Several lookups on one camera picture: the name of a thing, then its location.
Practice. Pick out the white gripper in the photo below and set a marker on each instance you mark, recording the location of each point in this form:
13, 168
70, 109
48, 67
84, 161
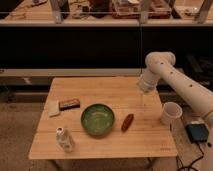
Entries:
147, 84

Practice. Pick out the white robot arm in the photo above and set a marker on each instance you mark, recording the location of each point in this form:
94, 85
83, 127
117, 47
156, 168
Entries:
160, 65

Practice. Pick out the white ceramic cup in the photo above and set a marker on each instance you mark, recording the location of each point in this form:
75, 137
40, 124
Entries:
170, 112

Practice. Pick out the green ceramic bowl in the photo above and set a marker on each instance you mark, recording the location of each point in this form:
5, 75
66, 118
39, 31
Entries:
97, 120

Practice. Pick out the wooden folding table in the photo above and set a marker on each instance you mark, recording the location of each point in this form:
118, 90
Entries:
145, 137

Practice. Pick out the brown chocolate bar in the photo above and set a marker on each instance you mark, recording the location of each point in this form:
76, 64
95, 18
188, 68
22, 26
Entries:
68, 104

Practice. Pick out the small clear glass bottle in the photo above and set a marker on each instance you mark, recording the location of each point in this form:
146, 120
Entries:
64, 139

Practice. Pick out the long workbench shelf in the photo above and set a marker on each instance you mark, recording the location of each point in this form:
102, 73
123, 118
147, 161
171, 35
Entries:
99, 37

